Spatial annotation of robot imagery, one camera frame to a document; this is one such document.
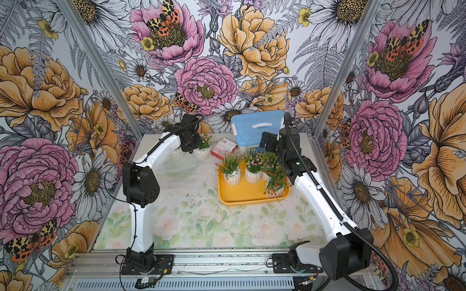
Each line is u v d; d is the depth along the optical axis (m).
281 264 0.74
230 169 0.90
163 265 0.73
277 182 0.81
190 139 0.81
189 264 0.76
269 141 0.69
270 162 0.92
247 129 1.02
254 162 0.88
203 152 0.97
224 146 1.12
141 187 0.56
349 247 0.39
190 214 0.88
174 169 1.04
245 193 0.98
